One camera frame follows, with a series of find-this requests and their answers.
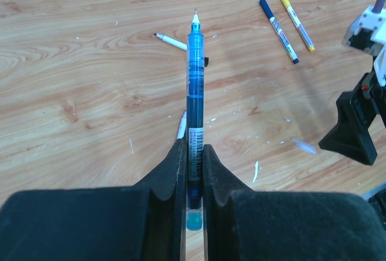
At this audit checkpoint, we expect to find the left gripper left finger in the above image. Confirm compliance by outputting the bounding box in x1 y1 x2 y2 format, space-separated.
1 139 187 260

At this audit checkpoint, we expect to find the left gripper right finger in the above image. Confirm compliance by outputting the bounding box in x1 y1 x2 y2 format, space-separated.
203 145 385 260

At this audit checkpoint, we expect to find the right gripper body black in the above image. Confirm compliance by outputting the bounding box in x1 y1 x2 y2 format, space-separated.
361 56 385 113

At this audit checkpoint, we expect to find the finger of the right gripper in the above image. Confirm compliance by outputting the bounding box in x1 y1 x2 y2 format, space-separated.
318 90 378 165

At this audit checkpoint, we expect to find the clear plastic pen cap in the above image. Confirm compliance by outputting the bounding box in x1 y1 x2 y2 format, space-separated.
292 138 317 154

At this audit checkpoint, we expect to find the white marker yellow end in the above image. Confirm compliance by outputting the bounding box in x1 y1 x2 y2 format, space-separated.
286 6 315 52

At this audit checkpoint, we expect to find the white pen with lettering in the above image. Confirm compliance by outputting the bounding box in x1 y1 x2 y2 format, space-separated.
270 16 299 64

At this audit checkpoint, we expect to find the blue gel pen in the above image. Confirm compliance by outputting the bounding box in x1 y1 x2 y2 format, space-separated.
186 12 204 231

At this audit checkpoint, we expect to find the white thin pen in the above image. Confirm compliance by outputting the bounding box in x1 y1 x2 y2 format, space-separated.
176 111 187 139

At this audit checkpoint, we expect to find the white pen black end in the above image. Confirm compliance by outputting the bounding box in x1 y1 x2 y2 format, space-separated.
154 33 187 51

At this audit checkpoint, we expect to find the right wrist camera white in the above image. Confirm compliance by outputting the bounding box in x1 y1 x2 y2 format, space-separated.
342 6 385 87

